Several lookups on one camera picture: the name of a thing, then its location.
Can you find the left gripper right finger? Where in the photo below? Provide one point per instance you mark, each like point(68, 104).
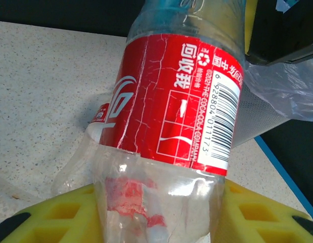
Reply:
point(262, 217)

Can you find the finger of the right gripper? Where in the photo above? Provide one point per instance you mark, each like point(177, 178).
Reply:
point(250, 25)

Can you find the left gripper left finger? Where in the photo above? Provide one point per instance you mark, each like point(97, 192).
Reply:
point(60, 217)

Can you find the Coke bottle with yellow cap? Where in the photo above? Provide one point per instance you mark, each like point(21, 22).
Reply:
point(171, 101)

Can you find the translucent plastic bin bag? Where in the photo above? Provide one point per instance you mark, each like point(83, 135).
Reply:
point(285, 86)

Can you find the grey mesh waste bin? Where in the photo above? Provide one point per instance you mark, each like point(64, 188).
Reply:
point(257, 116)

